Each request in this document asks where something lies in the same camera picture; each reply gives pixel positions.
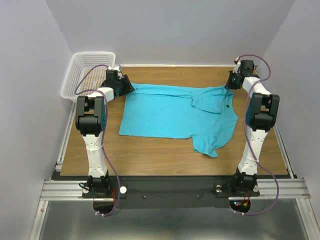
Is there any white plastic basket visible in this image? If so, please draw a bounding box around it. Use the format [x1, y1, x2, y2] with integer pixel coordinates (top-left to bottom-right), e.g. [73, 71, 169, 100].
[60, 51, 116, 102]

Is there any turquoise t shirt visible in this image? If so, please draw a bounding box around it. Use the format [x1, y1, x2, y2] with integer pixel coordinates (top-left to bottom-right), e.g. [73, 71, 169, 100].
[119, 83, 238, 158]

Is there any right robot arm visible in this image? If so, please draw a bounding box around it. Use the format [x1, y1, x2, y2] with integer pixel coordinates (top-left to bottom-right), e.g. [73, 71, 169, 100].
[225, 57, 280, 195]

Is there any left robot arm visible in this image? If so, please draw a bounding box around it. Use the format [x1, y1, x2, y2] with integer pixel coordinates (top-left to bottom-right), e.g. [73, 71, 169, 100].
[74, 68, 135, 198]

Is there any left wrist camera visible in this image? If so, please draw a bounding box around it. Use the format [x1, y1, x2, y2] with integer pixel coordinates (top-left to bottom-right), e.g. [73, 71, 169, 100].
[107, 64, 123, 79]

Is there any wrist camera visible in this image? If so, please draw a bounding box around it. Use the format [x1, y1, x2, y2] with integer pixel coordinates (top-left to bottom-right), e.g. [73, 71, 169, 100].
[107, 64, 123, 79]
[232, 56, 242, 74]

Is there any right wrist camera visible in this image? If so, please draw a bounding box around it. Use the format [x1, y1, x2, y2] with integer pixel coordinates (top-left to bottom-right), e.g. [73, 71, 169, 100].
[232, 56, 242, 74]

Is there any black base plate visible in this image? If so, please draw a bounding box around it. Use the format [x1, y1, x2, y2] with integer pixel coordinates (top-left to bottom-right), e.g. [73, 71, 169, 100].
[82, 175, 260, 209]

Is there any aluminium frame rail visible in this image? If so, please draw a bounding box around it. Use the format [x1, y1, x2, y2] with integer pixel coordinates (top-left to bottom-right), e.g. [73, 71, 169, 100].
[28, 102, 312, 240]

